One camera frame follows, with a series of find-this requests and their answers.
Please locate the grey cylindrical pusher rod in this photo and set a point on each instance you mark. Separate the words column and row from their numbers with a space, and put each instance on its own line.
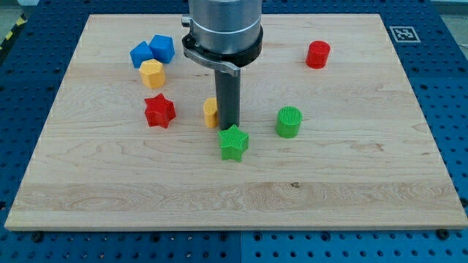
column 228, row 89

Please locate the yellow heart block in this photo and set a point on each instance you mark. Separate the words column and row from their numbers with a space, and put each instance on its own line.
column 210, row 111

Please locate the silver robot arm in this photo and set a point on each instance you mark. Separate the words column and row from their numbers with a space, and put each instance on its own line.
column 224, row 35

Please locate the yellow hexagon block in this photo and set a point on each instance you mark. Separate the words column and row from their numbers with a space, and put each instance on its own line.
column 152, row 73

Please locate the green star block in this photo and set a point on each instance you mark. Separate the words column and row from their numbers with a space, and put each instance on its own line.
column 233, row 143

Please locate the green cylinder block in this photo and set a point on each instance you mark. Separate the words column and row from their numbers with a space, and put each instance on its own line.
column 288, row 122

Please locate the red star block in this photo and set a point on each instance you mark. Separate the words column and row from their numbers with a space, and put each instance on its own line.
column 159, row 111

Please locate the blue pentagon block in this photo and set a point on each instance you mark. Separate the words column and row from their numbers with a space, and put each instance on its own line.
column 162, row 48

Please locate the blue cube block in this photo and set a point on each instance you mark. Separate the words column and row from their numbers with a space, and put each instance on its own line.
column 140, row 53

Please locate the red cylinder block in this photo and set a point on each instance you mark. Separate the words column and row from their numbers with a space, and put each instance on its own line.
column 318, row 53

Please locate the wooden board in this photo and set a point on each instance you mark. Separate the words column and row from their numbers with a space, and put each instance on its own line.
column 364, row 157

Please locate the white fiducial marker tag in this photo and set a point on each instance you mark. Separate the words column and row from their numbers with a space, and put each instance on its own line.
column 404, row 34

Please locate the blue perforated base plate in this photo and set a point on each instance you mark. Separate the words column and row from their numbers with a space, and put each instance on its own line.
column 34, row 67

